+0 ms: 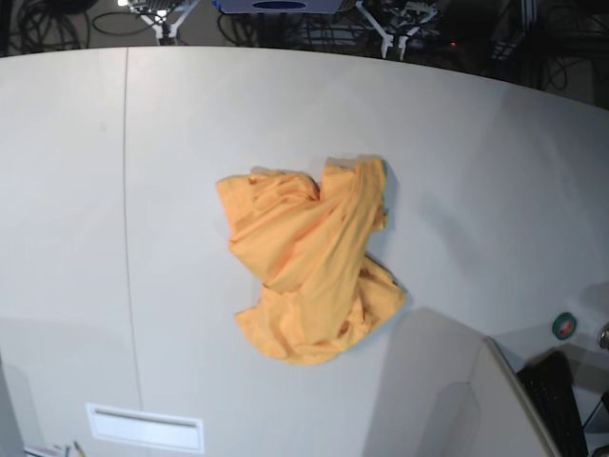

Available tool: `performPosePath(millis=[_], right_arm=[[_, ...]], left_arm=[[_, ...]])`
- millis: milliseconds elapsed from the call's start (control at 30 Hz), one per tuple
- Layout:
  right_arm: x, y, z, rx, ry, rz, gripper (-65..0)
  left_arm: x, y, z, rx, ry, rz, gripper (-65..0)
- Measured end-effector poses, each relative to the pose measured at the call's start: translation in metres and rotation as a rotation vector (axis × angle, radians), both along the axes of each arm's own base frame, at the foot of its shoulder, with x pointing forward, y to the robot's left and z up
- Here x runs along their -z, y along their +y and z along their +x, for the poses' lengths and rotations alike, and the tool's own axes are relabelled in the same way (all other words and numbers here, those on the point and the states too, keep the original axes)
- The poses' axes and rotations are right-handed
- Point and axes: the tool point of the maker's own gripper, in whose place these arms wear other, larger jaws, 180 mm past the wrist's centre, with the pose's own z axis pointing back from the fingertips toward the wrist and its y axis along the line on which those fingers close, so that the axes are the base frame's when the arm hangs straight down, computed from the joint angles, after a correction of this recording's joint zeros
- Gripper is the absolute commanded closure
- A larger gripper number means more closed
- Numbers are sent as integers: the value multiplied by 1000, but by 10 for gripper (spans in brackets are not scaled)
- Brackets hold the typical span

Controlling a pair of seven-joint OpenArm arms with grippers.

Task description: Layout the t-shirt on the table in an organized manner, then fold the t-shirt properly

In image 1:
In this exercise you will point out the yellow orange t-shirt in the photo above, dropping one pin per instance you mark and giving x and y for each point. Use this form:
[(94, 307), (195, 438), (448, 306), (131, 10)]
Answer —
[(306, 242)]

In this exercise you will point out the white rectangular table inset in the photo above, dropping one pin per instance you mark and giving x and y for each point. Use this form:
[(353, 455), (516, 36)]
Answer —
[(144, 429)]

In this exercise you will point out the metal knob at edge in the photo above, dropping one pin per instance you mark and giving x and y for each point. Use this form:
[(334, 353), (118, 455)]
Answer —
[(603, 337)]

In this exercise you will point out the green tape roll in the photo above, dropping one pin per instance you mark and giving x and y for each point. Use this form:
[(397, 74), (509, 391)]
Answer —
[(564, 326)]

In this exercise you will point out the white partition panel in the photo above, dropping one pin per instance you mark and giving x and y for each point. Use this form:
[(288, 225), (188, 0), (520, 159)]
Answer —
[(447, 390)]

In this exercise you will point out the black keyboard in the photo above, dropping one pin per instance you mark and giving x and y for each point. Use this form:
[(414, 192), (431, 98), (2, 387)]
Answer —
[(549, 385)]

